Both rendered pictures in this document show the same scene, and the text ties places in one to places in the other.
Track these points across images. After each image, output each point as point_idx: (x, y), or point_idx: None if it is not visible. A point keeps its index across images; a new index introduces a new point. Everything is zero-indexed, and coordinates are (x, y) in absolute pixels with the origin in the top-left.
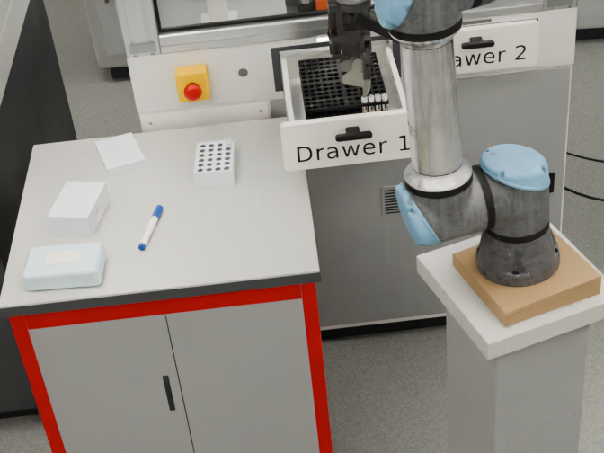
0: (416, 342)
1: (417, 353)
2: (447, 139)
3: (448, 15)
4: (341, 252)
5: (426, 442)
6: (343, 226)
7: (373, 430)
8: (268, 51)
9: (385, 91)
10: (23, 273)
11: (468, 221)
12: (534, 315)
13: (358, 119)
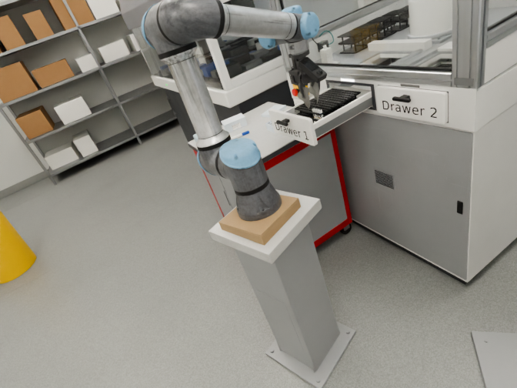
0: (391, 253)
1: (385, 257)
2: (192, 119)
3: (160, 45)
4: (361, 192)
5: (338, 289)
6: (361, 179)
7: (331, 269)
8: (325, 81)
9: (328, 109)
10: (193, 135)
11: (211, 168)
12: (233, 233)
13: (288, 115)
